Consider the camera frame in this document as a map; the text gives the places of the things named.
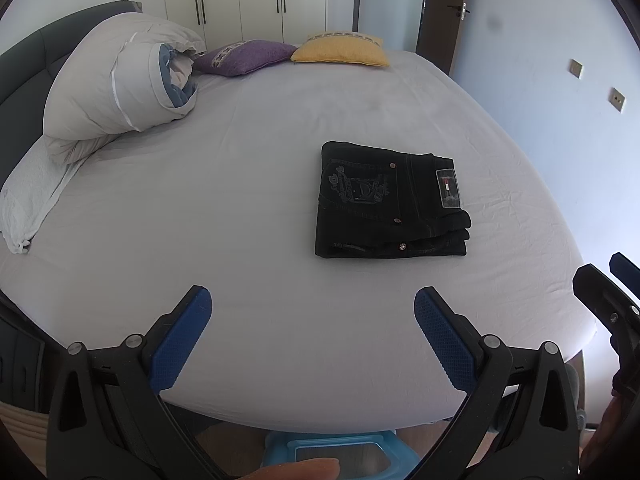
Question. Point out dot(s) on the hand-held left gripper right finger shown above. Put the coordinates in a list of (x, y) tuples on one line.
[(442, 340)]

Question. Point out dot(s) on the pale sliding door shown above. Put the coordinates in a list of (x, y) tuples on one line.
[(392, 5)]

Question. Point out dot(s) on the dark bedside cabinet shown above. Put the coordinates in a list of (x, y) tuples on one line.
[(20, 355)]

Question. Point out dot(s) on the wall socket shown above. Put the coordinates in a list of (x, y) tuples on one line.
[(617, 100), (577, 69)]

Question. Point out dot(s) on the dark wooden door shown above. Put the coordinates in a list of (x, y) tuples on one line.
[(440, 35)]

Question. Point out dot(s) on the white textured pillow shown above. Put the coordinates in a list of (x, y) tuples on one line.
[(30, 195)]

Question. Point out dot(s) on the rolled white duvet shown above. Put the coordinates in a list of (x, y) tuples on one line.
[(100, 85)]

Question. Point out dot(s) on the white wardrobe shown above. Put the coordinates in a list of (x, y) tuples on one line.
[(250, 0)]

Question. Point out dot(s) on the dark grey padded headboard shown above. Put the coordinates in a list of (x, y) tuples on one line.
[(30, 60)]

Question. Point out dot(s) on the black pants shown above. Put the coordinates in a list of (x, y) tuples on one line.
[(380, 210)]

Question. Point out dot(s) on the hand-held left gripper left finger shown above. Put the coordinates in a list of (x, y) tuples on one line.
[(182, 340)]

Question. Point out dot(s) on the bed with white sheet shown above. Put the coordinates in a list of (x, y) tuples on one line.
[(200, 210)]

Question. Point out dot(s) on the purple pillow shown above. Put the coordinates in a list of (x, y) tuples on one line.
[(245, 57)]

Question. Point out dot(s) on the light blue plastic stool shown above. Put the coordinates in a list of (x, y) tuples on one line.
[(340, 452)]

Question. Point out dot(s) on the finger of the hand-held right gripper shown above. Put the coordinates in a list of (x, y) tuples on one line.
[(627, 270), (607, 300)]

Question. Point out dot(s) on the yellow pillow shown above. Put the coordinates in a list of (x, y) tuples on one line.
[(340, 52)]

